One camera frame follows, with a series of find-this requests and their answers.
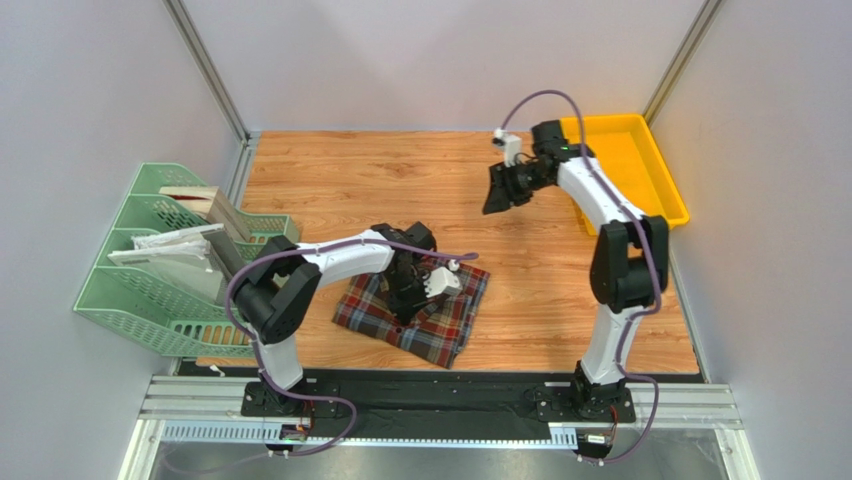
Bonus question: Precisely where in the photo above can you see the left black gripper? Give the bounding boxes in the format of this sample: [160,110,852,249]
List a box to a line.
[385,267,438,327]

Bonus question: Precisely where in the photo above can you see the plaid long sleeve shirt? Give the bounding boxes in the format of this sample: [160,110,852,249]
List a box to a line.
[332,260,492,370]

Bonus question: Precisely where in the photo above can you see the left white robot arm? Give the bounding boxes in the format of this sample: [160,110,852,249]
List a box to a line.
[224,223,457,416]

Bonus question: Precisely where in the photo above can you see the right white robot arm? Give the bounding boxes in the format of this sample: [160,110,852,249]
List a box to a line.
[483,120,669,420]

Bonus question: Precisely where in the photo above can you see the yellow plastic tray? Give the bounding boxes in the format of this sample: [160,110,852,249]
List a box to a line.
[584,113,690,229]

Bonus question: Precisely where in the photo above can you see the grey notebook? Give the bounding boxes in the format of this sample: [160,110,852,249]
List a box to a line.
[203,225,245,278]

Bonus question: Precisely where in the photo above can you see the wooden block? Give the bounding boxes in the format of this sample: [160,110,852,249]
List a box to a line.
[159,186,251,242]

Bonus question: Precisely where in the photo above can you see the white papers in plastic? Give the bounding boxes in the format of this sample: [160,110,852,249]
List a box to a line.
[107,224,227,305]

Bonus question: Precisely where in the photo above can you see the green file organizer rack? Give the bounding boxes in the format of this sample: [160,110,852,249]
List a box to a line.
[74,163,301,358]

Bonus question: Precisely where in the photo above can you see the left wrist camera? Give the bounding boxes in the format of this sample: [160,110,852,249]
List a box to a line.
[423,260,463,299]

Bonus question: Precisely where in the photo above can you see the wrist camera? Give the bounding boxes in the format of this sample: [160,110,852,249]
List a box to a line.
[423,260,463,299]
[492,128,522,167]

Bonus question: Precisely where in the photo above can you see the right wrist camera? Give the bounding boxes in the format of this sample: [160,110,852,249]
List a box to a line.
[492,128,522,167]

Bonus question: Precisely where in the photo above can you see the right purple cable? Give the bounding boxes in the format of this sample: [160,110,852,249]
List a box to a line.
[499,89,664,465]

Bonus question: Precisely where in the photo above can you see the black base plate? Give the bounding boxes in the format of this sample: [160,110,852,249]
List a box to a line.
[178,364,637,441]

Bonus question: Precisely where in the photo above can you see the aluminium frame rail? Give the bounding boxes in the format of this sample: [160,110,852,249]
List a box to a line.
[119,375,757,479]

